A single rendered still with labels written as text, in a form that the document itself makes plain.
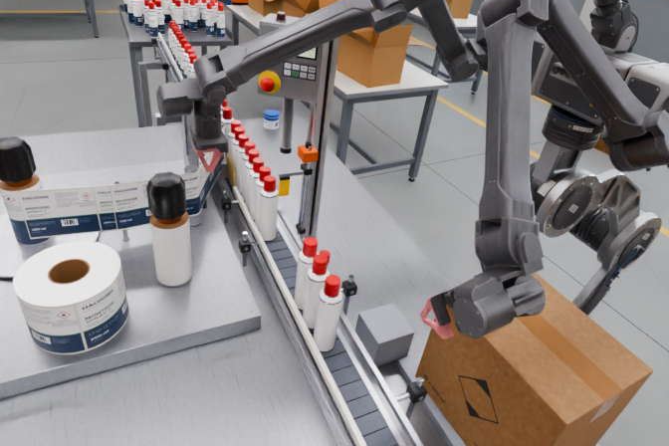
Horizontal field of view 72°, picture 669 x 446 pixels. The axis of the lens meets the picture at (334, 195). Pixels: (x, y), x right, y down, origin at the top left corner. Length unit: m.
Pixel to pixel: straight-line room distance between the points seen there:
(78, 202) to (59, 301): 0.35
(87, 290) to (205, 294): 0.29
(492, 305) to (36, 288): 0.87
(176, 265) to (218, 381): 0.30
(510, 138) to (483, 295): 0.23
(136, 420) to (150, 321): 0.22
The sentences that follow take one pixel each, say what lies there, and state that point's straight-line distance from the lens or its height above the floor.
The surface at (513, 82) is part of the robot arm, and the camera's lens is 0.75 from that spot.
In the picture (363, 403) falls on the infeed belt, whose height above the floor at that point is 0.88.
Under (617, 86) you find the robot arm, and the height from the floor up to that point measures 1.54.
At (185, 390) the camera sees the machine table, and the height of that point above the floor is 0.83.
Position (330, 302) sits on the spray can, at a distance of 1.00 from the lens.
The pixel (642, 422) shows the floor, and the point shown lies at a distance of 2.60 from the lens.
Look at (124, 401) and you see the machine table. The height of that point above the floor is 0.83.
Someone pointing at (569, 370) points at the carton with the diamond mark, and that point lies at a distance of 0.94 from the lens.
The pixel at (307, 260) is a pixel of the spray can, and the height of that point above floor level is 1.04.
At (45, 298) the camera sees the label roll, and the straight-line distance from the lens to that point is 1.10.
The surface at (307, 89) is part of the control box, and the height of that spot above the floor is 1.32.
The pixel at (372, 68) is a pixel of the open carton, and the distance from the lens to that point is 2.89.
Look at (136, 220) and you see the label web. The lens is 1.39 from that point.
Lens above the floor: 1.76
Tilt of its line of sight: 33 degrees down
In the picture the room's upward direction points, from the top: 8 degrees clockwise
